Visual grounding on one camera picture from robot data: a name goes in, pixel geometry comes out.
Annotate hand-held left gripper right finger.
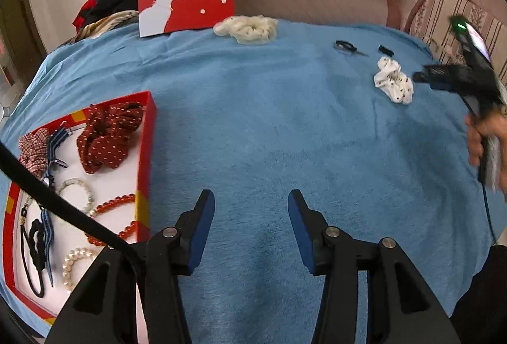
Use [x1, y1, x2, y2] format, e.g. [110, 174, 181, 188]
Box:
[287, 189, 462, 344]

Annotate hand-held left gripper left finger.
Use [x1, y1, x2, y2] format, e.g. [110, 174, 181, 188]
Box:
[45, 189, 216, 344]

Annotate white spotted scrunchie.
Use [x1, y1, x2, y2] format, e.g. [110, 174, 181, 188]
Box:
[373, 56, 414, 104]

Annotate red bead bracelet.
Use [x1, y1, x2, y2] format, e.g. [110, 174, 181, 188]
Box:
[84, 191, 139, 246]

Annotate red gift box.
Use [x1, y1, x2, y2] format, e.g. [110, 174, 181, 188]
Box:
[0, 91, 158, 325]

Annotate dark red polka-dot scrunchie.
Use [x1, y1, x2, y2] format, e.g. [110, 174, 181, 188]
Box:
[76, 102, 146, 174]

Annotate pearl bracelet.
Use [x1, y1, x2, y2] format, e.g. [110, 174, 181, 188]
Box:
[62, 247, 98, 292]

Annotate white bead bracelet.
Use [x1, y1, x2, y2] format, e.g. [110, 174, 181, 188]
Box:
[56, 178, 96, 217]

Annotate black scalloped hair tie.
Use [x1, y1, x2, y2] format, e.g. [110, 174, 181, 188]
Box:
[31, 219, 48, 271]

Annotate black cord with gold clasp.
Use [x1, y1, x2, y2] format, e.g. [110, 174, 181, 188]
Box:
[18, 197, 47, 298]

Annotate red plaid scrunchie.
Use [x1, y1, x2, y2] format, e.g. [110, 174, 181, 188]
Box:
[18, 129, 54, 178]

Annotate person's right hand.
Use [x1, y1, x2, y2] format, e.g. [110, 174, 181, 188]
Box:
[465, 108, 507, 167]

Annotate striped floral armrest cushion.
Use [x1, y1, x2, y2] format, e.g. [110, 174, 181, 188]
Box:
[408, 0, 507, 69]

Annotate black hair clip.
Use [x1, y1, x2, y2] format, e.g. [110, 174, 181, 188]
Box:
[333, 40, 369, 58]

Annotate blue fleece blanket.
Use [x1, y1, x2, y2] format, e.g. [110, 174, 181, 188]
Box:
[0, 15, 494, 344]

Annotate cream scrunchie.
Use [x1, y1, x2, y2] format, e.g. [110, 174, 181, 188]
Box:
[214, 15, 279, 45]

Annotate person's dark pants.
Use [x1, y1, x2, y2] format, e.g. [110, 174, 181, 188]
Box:
[451, 244, 507, 344]

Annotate thin dark gripper cable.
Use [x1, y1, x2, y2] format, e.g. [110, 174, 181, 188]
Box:
[480, 178, 497, 245]

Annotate black cable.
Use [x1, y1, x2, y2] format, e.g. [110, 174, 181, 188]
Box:
[0, 141, 137, 261]

